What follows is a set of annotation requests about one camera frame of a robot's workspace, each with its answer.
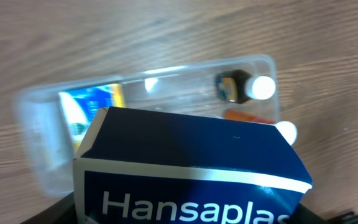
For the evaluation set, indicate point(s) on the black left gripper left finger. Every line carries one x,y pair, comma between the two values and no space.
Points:
62,212

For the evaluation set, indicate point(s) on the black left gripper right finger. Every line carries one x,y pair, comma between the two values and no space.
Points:
303,215

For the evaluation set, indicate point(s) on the clear plastic container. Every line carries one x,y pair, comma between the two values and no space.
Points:
184,89

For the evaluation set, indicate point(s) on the white Hansaplast plaster box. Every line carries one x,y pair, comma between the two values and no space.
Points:
138,166

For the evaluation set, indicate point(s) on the orange bottle white cap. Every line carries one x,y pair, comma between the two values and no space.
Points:
287,129

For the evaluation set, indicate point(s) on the blue yellow VapoDrops box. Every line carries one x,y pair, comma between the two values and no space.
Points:
80,105

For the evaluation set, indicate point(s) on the dark bottle white cap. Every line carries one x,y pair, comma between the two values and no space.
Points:
239,86

